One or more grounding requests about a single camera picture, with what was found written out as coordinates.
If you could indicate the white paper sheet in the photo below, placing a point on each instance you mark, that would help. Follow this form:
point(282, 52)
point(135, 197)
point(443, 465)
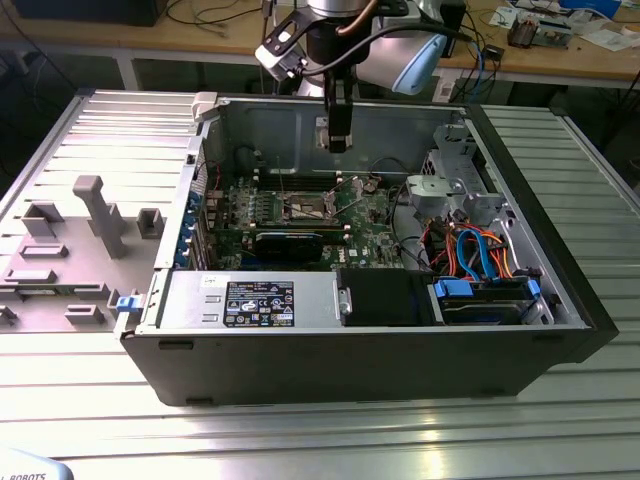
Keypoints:
point(607, 39)

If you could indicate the blue box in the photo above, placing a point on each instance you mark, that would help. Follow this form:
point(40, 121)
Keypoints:
point(590, 5)

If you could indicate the pale grey case latch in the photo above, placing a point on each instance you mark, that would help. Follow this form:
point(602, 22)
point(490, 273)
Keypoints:
point(205, 106)

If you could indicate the black tower box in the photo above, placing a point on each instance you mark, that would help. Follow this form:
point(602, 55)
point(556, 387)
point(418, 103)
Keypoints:
point(456, 20)

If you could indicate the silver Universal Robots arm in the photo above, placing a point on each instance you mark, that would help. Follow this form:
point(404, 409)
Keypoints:
point(390, 55)

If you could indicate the wooden workbench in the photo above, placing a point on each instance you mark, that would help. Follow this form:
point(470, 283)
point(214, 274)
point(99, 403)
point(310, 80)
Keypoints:
point(150, 42)

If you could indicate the black RAM slot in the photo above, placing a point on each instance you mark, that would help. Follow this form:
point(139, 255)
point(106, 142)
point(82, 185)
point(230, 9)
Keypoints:
point(300, 174)
point(300, 183)
point(300, 178)
point(300, 187)

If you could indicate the black plastic bay shroud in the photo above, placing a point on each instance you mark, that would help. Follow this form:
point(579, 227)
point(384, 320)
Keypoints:
point(380, 297)

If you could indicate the hard disk blue carrier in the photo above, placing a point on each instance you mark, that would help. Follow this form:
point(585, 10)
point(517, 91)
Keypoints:
point(480, 314)

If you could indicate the silver metal bracket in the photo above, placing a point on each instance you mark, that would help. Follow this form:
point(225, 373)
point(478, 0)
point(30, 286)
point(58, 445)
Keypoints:
point(555, 35)

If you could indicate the pale blue teach pendant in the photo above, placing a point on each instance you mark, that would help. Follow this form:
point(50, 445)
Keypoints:
point(30, 467)

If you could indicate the blue plastic clip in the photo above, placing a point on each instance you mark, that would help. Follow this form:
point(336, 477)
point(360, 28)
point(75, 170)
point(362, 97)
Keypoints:
point(127, 303)

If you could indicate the CPU socket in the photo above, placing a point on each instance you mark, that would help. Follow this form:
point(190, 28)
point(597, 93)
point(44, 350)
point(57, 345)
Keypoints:
point(305, 207)

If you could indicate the small black adapter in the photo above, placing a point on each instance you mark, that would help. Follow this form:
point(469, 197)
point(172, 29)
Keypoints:
point(493, 52)

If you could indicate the black equipment box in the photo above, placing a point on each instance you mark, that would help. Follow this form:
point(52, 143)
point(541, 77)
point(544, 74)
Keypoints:
point(85, 10)

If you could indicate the silver metal drive cage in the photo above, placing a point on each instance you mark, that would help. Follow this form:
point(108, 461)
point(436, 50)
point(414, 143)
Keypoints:
point(430, 192)

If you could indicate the green motherboard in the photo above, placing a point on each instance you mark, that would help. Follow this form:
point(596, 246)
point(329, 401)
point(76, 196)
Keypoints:
point(370, 235)

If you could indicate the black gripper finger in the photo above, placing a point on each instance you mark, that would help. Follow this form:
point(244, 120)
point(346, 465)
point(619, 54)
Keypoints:
point(340, 100)

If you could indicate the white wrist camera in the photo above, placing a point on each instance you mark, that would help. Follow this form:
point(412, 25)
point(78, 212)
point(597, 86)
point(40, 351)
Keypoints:
point(274, 57)

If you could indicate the round coin battery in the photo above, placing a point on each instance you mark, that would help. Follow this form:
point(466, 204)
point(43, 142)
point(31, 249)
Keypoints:
point(370, 186)

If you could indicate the silver power supply unit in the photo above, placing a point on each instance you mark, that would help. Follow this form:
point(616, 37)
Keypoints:
point(190, 300)

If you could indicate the copper CPU cooler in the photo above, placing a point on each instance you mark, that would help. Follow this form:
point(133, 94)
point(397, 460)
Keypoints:
point(522, 31)

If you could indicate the grey parts rack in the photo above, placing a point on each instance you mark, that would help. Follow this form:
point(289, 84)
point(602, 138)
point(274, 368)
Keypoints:
point(75, 265)

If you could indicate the black open PC case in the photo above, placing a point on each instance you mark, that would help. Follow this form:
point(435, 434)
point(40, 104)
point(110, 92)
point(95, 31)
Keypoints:
point(350, 365)

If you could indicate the green RAM stick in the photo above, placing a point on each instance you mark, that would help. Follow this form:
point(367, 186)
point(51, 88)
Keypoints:
point(300, 228)

